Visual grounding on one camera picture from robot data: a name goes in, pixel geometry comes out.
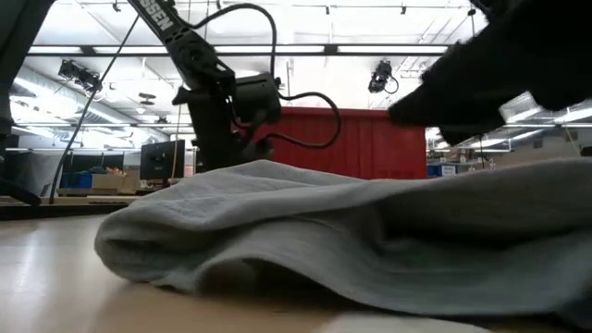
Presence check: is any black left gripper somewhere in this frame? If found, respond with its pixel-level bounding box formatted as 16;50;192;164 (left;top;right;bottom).
171;68;275;173

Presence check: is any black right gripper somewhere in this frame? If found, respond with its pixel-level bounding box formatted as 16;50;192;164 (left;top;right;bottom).
387;0;592;148

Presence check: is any grey t-shirt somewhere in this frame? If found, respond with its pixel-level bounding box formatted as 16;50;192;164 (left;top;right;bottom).
93;155;592;330

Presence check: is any red plastic laundry bin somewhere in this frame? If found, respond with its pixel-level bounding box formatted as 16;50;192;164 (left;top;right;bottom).
243;106;428;181

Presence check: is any black computer monitor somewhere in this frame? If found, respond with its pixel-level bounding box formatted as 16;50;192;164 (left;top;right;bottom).
139;139;187;190

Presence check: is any brown cardboard box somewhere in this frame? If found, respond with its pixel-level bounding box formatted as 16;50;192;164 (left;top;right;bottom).
91;166;141;191

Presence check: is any tan wooden desk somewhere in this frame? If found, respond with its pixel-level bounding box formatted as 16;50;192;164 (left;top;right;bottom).
0;194;142;207

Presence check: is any yellow hanging cord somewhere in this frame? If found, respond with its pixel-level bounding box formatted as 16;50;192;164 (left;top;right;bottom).
168;104;184;189

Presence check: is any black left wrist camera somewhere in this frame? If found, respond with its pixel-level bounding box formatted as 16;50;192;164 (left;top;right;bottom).
232;70;284;125

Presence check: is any black ceiling camera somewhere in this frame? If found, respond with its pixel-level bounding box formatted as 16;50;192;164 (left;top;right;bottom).
56;58;105;94
367;59;401;95

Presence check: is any black ceiling light rail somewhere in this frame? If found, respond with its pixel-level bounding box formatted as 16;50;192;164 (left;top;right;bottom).
26;43;450;58

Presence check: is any black aluminium table frame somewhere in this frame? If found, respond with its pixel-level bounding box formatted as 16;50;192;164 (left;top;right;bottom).
0;202;140;221

